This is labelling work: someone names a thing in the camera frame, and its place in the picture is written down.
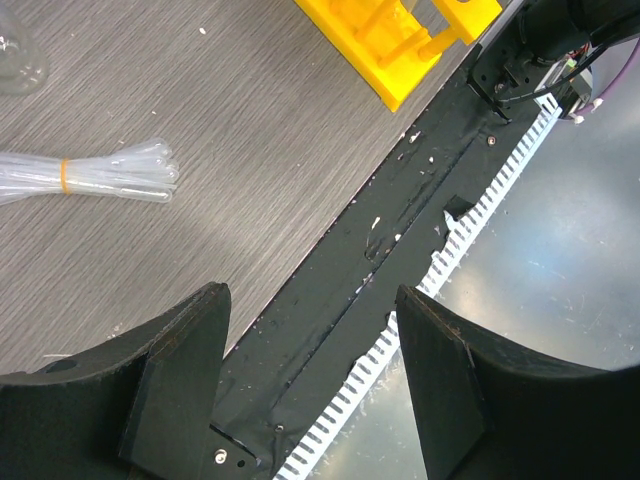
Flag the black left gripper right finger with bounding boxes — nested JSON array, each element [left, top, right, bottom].
[[396, 285, 639, 479]]

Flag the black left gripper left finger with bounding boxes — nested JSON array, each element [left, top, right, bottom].
[[1, 282, 231, 479]]

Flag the bundle of plastic pipettes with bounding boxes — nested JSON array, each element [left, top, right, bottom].
[[1, 139, 179, 205]]

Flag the yellow test tube rack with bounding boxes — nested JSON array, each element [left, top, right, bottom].
[[296, 0, 503, 112]]

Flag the white slotted cable duct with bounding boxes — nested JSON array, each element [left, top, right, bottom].
[[275, 94, 559, 479]]

